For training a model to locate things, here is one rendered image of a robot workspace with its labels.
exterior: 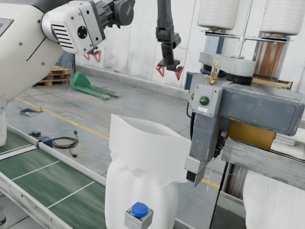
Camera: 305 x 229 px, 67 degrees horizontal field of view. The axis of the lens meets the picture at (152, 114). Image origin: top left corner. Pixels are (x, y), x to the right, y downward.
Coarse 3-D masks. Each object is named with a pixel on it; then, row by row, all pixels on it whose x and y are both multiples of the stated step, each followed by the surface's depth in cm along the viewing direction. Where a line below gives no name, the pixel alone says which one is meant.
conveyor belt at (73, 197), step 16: (16, 160) 187; (32, 160) 190; (48, 160) 193; (16, 176) 167; (32, 176) 170; (48, 176) 172; (64, 176) 175; (80, 176) 177; (32, 192) 154; (48, 192) 156; (64, 192) 158; (80, 192) 160; (96, 192) 162; (48, 208) 142; (64, 208) 144; (80, 208) 146; (96, 208) 147; (80, 224) 133; (96, 224) 135
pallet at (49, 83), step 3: (45, 78) 606; (54, 78) 620; (57, 78) 624; (60, 78) 629; (45, 81) 572; (48, 81) 578; (51, 81) 585; (54, 81) 593; (57, 81) 639; (60, 81) 645; (63, 81) 623; (66, 81) 621; (69, 81) 629; (45, 84) 580; (48, 84) 580; (51, 84) 587; (60, 84) 615; (63, 84) 619; (66, 84) 623; (69, 84) 632; (30, 87) 546; (33, 87) 551; (36, 87) 557
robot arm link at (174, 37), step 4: (172, 32) 107; (156, 36) 111; (172, 36) 108; (176, 36) 115; (160, 40) 112; (164, 40) 111; (168, 40) 110; (172, 40) 109; (176, 40) 115; (180, 40) 118; (176, 44) 115
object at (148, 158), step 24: (120, 120) 116; (144, 120) 118; (120, 144) 118; (144, 144) 104; (168, 144) 102; (120, 168) 116; (144, 168) 108; (168, 168) 106; (120, 192) 117; (144, 192) 109; (168, 192) 107; (120, 216) 120; (168, 216) 110
